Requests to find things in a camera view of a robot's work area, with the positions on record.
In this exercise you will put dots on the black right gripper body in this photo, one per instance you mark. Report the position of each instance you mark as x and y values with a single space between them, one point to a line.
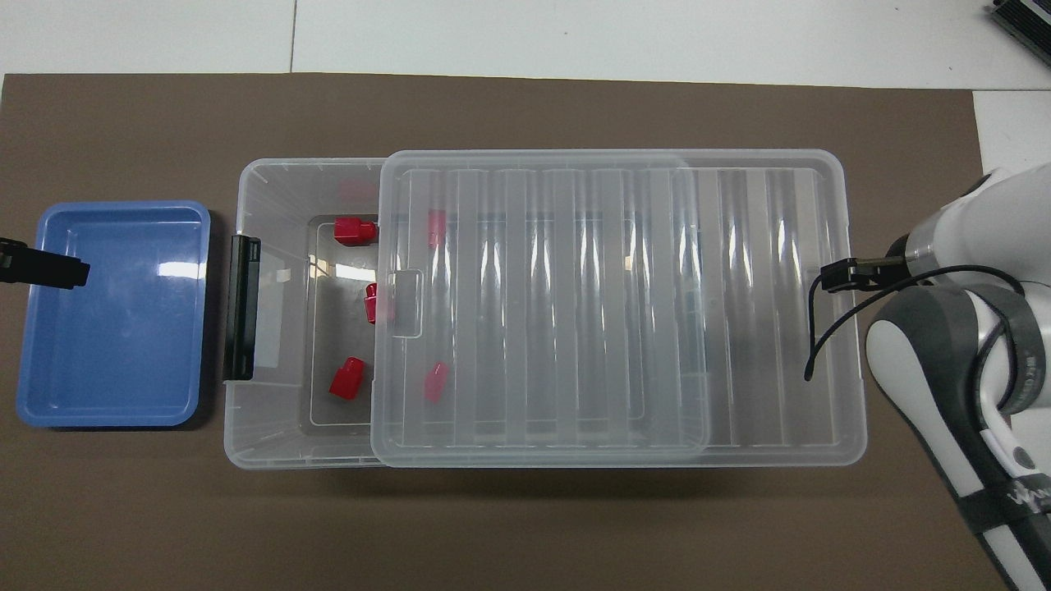
874 273

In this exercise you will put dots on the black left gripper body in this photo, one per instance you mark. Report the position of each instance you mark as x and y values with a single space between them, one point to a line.
12 263

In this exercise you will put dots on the clear ribbed plastic lid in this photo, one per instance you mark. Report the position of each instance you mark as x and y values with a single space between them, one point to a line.
739 369

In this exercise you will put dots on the red block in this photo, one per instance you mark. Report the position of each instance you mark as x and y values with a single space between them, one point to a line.
436 382
371 305
436 227
355 231
347 379

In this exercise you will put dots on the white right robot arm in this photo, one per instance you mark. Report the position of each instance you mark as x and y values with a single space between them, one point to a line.
911 361

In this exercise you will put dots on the blue plastic tray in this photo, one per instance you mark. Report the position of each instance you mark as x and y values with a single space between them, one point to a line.
123 345

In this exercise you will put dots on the clear plastic storage box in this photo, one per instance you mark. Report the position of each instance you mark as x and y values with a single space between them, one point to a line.
287 197

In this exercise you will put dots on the grey finned metal device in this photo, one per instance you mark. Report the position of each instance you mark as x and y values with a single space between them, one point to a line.
1026 18

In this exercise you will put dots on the brown table mat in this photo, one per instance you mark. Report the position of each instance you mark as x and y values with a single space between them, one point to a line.
525 533

